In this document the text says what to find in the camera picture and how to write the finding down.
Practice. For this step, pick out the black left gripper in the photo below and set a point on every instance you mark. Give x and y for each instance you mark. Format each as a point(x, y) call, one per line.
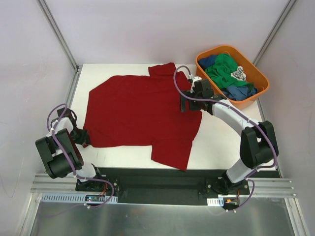
point(82, 136)

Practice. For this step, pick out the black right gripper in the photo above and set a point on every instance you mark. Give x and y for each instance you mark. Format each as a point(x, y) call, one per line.
point(183, 104)

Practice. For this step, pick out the red t shirt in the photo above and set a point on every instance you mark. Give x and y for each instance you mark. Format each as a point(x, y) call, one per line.
point(133, 110)

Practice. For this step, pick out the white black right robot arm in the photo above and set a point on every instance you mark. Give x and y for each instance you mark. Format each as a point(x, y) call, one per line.
point(258, 140)

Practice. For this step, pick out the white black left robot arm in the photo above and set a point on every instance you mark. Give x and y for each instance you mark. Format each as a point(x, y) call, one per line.
point(58, 149)

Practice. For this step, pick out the dark blue t shirt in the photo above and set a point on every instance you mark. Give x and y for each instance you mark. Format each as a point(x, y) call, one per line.
point(207, 62)

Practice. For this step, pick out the green t shirt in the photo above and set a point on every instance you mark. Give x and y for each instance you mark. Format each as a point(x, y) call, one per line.
point(226, 72)

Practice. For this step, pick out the orange plastic bin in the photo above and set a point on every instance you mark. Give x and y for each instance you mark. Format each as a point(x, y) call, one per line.
point(253, 74)

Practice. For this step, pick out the left grey cable duct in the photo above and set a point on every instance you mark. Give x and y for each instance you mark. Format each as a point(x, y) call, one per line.
point(77, 198)

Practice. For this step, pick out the grey cable duct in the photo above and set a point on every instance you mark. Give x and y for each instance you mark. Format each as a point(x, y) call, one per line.
point(77, 198)
point(215, 202)

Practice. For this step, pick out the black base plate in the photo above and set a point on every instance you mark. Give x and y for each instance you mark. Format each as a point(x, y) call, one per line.
point(161, 186)

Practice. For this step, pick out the right grey cable duct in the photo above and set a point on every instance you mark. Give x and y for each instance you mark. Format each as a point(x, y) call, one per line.
point(215, 202)

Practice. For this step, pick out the aluminium frame rail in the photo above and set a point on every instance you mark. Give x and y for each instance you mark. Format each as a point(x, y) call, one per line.
point(260, 187)

